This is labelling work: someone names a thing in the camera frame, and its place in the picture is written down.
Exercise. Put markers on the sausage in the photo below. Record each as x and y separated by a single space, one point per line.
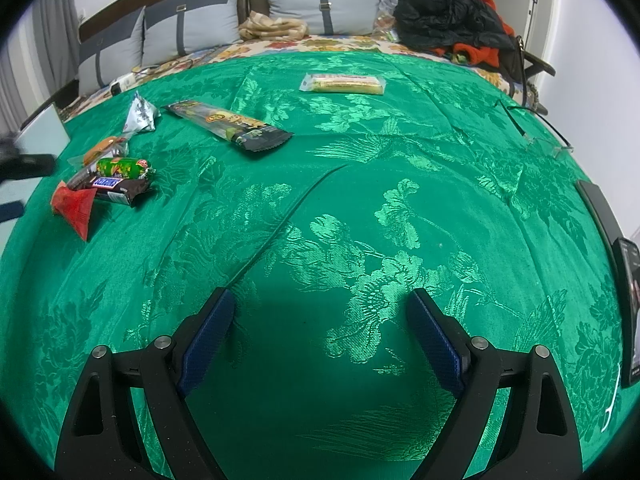
102 147

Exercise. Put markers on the green floral blanket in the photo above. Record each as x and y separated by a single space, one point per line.
350 185

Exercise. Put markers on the yellow biscuit packet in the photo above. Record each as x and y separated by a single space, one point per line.
345 84

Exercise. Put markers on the clear plastic bag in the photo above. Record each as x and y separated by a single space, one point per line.
386 25

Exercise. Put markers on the black handbag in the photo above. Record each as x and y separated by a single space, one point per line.
512 67

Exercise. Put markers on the white power strip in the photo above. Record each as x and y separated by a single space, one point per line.
122 82

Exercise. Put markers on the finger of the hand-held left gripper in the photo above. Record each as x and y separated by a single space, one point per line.
30 166
10 211

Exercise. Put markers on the red snack packet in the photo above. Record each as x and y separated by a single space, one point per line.
75 207

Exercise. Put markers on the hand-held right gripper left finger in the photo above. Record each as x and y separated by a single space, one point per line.
210 340

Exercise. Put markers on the dark chair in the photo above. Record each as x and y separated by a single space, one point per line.
542 65

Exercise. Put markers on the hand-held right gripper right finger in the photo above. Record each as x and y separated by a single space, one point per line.
440 345

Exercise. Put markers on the brown chocolate bar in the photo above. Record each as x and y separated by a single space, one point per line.
120 187

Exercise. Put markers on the black jacket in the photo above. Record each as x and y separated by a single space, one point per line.
445 17

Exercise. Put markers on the green candy roll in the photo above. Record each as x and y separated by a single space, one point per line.
122 167

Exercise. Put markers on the black smartphone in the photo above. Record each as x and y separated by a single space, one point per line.
629 310

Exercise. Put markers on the grey pillow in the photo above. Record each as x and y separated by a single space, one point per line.
200 20
300 5
107 55

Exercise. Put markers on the red garment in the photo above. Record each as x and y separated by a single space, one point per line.
482 55

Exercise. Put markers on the white triangular snack packet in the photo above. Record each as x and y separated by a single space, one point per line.
141 115

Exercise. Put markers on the grey curtain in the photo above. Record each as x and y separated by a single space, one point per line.
30 50

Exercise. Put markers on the long black snack packet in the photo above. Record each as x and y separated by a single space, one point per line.
230 125

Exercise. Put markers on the floral bedsheet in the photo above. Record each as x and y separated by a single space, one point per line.
350 42

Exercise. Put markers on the beige folded cloth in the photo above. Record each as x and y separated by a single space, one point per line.
272 27

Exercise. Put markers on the eyeglasses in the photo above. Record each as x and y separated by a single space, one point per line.
530 132

